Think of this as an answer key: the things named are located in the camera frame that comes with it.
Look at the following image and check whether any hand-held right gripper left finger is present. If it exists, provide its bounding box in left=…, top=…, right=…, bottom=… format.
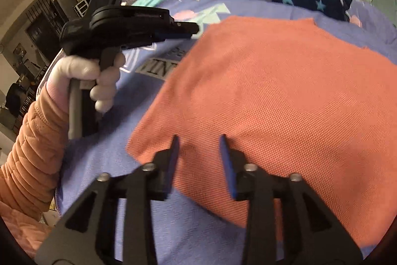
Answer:
left=34, top=135, right=180, bottom=265

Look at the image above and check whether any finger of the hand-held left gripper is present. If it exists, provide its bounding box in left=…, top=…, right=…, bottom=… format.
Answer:
left=161, top=21, right=199, bottom=35
left=153, top=31, right=195, bottom=40

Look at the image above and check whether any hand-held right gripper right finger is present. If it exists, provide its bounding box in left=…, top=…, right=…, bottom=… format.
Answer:
left=219, top=135, right=363, bottom=265

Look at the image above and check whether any coral bear-print sweater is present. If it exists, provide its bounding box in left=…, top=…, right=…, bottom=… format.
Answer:
left=126, top=16, right=397, bottom=253

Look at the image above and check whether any person's left hand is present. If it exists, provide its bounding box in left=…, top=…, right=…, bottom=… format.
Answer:
left=51, top=52, right=126, bottom=113

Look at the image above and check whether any purple printed bed sheet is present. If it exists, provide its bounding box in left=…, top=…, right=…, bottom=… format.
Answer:
left=56, top=0, right=397, bottom=265

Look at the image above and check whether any dark shelf unit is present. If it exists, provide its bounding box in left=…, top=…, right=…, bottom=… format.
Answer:
left=25, top=0, right=67, bottom=64

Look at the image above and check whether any black chair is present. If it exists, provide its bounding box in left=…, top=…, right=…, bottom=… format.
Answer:
left=4, top=82, right=32, bottom=129

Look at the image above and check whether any person's quilted jacket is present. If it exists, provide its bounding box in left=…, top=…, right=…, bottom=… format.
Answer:
left=0, top=201, right=53, bottom=258

